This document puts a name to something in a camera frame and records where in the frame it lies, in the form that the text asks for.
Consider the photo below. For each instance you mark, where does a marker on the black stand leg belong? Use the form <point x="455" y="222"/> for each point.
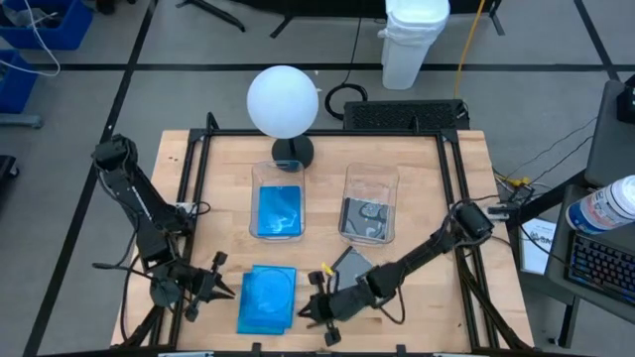
<point x="497" y="20"/>
<point x="213" y="12"/>
<point x="284" y="27"/>

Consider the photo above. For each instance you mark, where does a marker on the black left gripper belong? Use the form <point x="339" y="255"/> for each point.
<point x="203" y="285"/>

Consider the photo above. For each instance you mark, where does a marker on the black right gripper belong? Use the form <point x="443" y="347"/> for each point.
<point x="342" y="303"/>

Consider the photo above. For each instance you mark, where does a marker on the black aluminium table frame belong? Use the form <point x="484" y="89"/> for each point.
<point x="347" y="133"/>

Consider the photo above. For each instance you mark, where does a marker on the black desk device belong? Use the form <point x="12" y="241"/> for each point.
<point x="627" y="101"/>

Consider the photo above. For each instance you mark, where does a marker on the blue storage crate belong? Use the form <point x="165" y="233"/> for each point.
<point x="64" y="35"/>
<point x="15" y="82"/>

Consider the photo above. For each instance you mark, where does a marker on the grey metal floor bar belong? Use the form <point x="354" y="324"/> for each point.
<point x="20" y="121"/>

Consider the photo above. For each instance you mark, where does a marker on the white globe lamp black base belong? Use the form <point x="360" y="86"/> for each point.
<point x="283" y="101"/>

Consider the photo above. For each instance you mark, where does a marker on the white trash bin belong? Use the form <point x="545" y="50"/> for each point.
<point x="414" y="44"/>

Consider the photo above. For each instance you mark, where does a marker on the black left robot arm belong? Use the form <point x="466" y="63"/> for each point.
<point x="144" y="213"/>

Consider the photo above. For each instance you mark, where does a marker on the black perforated computer case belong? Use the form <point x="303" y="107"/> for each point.
<point x="404" y="115"/>

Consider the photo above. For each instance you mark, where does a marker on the white printed paper sheet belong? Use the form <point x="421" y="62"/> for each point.
<point x="537" y="248"/>

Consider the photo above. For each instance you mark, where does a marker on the black backlit keyboard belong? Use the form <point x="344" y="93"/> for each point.
<point x="602" y="268"/>

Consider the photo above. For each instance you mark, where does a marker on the white wipes canister blue label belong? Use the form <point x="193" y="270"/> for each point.
<point x="602" y="205"/>

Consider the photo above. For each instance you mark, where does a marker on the dark computer desk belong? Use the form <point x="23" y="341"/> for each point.
<point x="558" y="268"/>

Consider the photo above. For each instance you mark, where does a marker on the clear plastic bin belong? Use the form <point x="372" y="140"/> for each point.
<point x="372" y="181"/>
<point x="278" y="173"/>

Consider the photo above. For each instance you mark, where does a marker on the yellow tape tag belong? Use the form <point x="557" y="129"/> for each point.
<point x="327" y="269"/>

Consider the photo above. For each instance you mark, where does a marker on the grey side table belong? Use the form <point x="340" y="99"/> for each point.
<point x="610" y="149"/>

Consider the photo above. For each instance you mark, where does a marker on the clear black jewel case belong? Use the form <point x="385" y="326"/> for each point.
<point x="364" y="220"/>
<point x="349" y="268"/>

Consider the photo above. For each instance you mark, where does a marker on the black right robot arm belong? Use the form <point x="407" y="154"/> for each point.
<point x="426" y="248"/>

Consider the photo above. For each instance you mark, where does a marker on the black floor equipment base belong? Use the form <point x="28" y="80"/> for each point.
<point x="7" y="173"/>

